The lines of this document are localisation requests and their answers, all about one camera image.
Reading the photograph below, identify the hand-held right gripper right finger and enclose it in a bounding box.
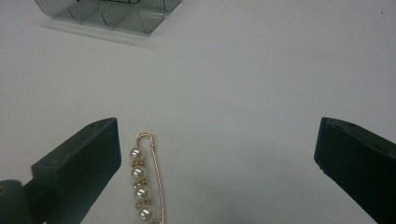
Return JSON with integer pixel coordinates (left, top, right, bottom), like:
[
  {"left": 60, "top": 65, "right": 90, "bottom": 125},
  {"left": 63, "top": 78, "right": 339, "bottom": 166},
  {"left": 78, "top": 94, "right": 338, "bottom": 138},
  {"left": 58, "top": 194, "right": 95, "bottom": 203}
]
[{"left": 313, "top": 117, "right": 396, "bottom": 224}]

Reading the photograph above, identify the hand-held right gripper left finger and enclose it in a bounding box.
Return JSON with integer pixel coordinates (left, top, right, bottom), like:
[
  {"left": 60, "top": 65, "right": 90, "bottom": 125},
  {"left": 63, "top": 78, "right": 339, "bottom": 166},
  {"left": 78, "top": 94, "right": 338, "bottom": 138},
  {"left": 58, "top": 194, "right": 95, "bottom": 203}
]
[{"left": 23, "top": 117, "right": 122, "bottom": 224}]

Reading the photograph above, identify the gold pearl brooch pin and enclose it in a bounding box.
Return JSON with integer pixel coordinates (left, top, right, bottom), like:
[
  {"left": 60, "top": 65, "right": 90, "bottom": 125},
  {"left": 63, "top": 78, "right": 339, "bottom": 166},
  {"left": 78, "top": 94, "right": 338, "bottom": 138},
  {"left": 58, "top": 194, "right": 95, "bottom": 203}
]
[{"left": 129, "top": 131, "right": 165, "bottom": 224}]

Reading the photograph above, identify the clear grey compartment box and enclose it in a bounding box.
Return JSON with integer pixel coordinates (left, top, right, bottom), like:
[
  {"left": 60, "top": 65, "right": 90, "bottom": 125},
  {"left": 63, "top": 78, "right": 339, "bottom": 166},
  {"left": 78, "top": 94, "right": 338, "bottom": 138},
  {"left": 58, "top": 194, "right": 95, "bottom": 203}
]
[{"left": 33, "top": 0, "right": 183, "bottom": 35}]

